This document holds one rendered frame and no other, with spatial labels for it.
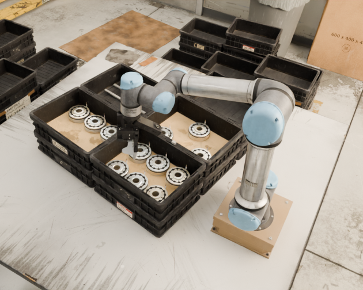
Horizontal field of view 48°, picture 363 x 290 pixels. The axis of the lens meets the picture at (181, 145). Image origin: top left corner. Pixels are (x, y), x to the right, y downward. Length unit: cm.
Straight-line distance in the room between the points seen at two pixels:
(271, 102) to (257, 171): 25
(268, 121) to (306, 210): 85
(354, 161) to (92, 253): 226
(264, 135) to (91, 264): 87
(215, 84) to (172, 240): 69
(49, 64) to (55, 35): 119
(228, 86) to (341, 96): 272
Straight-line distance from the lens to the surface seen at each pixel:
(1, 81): 302
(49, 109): 204
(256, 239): 169
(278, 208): 180
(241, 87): 136
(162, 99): 136
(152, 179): 176
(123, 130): 152
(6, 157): 213
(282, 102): 124
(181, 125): 203
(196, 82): 142
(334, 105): 388
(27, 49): 336
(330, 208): 298
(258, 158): 130
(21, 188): 198
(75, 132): 200
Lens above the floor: 216
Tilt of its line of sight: 44 degrees down
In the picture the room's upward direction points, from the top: 5 degrees clockwise
